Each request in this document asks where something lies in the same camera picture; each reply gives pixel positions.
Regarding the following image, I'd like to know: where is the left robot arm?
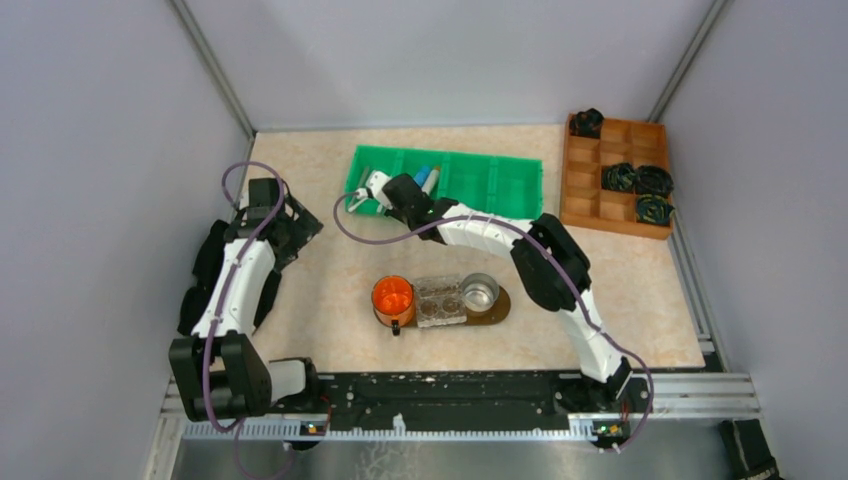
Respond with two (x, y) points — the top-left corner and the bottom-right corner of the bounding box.
(168, 178), (323, 422)

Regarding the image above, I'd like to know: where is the clear glass cup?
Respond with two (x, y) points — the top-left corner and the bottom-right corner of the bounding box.
(411, 275), (468, 329)

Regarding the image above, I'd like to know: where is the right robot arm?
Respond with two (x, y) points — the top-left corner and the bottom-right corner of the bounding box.
(365, 171), (633, 404)

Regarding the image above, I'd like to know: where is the orange mug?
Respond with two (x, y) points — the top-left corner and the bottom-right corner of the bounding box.
(370, 275), (416, 336)

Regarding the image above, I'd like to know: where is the blue toothpaste tube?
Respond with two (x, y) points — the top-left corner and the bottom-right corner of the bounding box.
(413, 165), (431, 187)

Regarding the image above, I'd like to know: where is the rolled dark sock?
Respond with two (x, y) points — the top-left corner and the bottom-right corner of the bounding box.
(601, 162), (637, 193)
(635, 194), (675, 227)
(634, 165), (675, 198)
(568, 108), (605, 139)

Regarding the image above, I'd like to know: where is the white toothpaste tube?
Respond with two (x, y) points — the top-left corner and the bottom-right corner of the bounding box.
(422, 167), (441, 195)

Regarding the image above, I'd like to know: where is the green divided plastic bin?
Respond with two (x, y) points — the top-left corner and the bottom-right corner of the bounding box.
(344, 145), (544, 219)

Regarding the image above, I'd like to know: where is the steel cup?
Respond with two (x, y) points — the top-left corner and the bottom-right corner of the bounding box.
(460, 272), (500, 314)

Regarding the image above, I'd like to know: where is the brown oval wooden tray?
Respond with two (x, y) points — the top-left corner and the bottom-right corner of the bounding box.
(403, 289), (511, 329)

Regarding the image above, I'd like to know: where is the grey toothbrush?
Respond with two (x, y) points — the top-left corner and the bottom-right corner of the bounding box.
(356, 167), (370, 199)

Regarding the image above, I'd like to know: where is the white toothbrush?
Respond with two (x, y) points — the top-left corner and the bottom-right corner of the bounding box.
(347, 193), (368, 213)

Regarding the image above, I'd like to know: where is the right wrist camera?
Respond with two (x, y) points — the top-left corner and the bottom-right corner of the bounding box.
(366, 170), (392, 209)

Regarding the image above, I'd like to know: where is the wooden compartment box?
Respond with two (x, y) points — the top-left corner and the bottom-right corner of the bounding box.
(559, 109), (676, 240)

